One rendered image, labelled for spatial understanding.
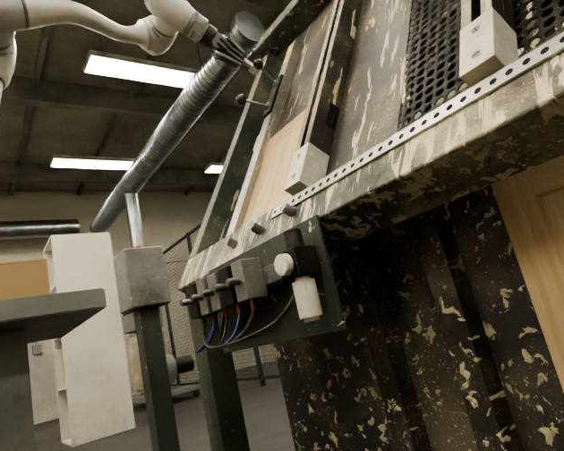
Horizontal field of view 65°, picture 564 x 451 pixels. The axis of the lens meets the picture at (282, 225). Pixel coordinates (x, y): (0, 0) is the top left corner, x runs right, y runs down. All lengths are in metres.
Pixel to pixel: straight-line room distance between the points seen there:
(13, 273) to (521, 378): 1.01
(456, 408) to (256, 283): 0.52
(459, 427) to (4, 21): 1.53
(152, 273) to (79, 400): 3.60
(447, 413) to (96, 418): 4.15
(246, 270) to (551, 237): 0.60
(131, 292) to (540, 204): 1.05
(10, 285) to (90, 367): 3.99
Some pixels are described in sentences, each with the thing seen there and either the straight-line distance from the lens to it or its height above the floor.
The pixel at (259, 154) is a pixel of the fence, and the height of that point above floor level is 1.18.
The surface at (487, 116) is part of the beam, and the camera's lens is 0.73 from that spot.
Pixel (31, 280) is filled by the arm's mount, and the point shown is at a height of 0.79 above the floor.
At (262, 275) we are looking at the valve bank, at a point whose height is 0.72.
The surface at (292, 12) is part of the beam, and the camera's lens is 2.08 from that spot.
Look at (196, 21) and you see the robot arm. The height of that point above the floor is 1.67.
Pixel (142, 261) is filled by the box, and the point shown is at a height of 0.88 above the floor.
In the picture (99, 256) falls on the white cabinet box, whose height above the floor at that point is 1.79.
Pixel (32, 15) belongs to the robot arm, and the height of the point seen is 1.58.
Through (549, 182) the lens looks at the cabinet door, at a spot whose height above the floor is 0.74.
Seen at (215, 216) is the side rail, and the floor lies 1.04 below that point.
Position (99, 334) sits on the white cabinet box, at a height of 0.97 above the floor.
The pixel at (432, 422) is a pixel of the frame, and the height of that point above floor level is 0.32.
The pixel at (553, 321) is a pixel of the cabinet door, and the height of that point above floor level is 0.50.
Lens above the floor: 0.59
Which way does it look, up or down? 13 degrees up
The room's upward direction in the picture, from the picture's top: 13 degrees counter-clockwise
